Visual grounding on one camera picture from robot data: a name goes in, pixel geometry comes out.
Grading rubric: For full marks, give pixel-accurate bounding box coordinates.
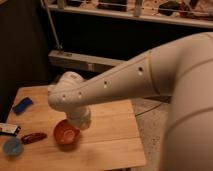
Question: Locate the red oblong case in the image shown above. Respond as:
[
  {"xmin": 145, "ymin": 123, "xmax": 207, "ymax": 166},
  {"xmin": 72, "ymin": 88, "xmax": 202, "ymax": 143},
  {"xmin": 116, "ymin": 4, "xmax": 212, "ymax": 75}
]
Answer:
[{"xmin": 21, "ymin": 132, "xmax": 47, "ymax": 144}]

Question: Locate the metal lamp pole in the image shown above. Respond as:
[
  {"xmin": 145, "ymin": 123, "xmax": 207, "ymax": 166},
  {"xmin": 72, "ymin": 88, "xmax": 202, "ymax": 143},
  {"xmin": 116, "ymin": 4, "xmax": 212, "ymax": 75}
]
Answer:
[{"xmin": 41, "ymin": 0, "xmax": 63, "ymax": 52}]

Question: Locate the blue rectangular block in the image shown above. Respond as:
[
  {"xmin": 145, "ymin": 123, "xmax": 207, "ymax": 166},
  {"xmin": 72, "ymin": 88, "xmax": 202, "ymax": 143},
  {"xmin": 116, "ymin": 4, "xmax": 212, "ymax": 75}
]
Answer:
[{"xmin": 12, "ymin": 97, "xmax": 33, "ymax": 115}]

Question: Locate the wooden shelf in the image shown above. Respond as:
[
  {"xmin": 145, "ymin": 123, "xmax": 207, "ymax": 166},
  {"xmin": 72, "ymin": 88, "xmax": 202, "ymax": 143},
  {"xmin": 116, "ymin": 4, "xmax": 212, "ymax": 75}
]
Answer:
[{"xmin": 48, "ymin": 0, "xmax": 213, "ymax": 29}]

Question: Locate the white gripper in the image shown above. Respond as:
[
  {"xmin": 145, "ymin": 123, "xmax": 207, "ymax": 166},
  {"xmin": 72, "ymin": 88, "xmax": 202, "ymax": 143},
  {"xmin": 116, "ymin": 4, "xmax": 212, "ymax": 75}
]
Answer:
[{"xmin": 66, "ymin": 107, "xmax": 91, "ymax": 130}]

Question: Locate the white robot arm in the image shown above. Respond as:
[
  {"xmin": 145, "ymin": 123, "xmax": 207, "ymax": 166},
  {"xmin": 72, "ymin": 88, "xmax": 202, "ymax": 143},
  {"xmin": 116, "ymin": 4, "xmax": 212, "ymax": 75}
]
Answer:
[{"xmin": 48, "ymin": 32, "xmax": 213, "ymax": 171}]

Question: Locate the orange bowl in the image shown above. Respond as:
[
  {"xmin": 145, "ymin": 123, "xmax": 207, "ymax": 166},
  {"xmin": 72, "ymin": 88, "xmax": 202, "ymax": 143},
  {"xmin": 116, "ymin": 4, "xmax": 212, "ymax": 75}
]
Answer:
[{"xmin": 53, "ymin": 120, "xmax": 80, "ymax": 145}]

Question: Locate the blue round lid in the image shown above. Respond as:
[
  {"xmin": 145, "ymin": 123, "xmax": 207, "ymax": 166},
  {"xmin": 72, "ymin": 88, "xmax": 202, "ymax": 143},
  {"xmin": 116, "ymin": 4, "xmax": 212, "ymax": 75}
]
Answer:
[{"xmin": 3, "ymin": 137, "xmax": 23, "ymax": 156}]

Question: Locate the small white box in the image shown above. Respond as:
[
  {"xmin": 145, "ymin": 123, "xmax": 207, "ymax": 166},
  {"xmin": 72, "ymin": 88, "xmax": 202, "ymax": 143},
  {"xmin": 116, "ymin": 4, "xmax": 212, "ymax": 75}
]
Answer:
[{"xmin": 0, "ymin": 123, "xmax": 21, "ymax": 136}]

